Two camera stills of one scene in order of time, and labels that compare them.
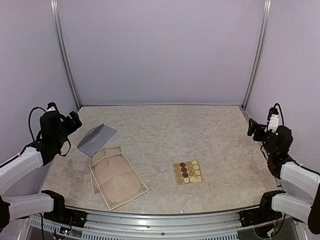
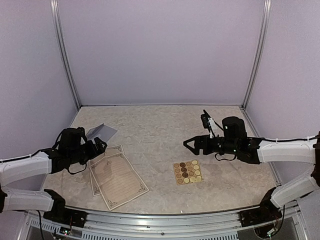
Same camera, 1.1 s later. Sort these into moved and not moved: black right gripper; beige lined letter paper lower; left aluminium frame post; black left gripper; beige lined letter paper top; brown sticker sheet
Moved: black right gripper; black left gripper
Not moved: beige lined letter paper top; brown sticker sheet; beige lined letter paper lower; left aluminium frame post
